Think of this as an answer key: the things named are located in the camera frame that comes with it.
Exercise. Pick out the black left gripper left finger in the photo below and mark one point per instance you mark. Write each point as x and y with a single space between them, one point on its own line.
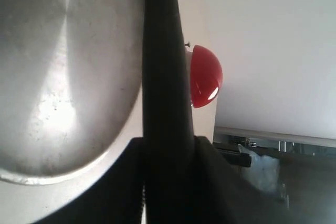
117 197

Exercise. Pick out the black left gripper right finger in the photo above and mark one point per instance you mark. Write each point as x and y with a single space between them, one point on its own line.
223 196

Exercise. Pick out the yellow black claw hammer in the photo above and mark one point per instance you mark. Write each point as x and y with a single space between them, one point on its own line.
167 117

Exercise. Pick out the red dome button grey base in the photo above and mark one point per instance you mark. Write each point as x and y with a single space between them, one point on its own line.
205 74

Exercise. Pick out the clear plastic bag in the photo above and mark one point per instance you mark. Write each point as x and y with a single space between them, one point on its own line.
263 172

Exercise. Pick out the round stainless steel plate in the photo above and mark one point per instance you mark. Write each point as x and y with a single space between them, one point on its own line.
70 76

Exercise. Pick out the metal frame rail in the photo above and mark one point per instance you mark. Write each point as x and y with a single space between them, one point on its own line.
286 143

